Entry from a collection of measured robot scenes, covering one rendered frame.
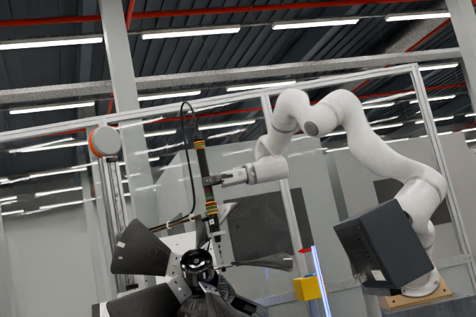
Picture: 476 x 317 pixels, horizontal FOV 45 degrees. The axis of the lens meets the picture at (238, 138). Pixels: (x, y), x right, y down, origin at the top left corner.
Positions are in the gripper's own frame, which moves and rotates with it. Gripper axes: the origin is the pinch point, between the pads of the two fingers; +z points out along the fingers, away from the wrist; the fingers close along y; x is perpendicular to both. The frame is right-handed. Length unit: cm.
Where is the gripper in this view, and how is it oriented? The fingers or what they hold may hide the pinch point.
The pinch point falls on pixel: (207, 182)
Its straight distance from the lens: 221.9
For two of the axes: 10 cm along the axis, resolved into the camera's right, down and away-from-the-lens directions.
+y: -0.8, 2.3, 9.7
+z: -9.8, 1.7, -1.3
